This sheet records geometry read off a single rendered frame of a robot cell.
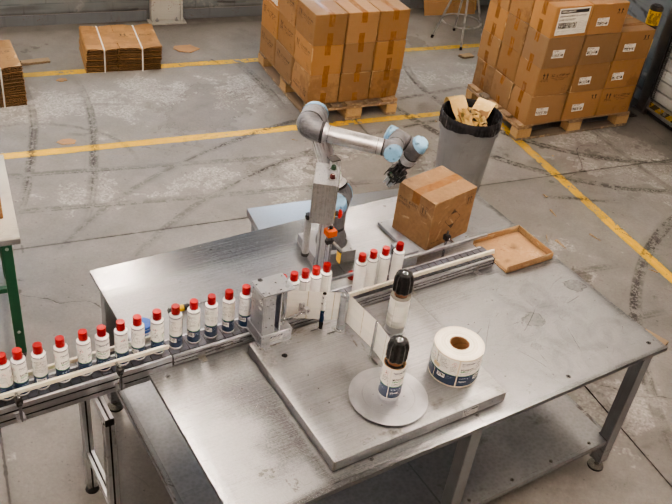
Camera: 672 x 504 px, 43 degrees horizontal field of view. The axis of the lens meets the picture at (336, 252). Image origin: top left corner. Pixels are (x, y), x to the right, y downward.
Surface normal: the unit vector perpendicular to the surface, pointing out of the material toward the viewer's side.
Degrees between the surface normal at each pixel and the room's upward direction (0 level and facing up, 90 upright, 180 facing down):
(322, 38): 90
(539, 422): 1
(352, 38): 91
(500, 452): 3
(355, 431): 0
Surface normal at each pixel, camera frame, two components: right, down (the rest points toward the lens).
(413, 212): -0.75, 0.32
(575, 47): 0.46, 0.57
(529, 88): -0.90, 0.19
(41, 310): 0.11, -0.80
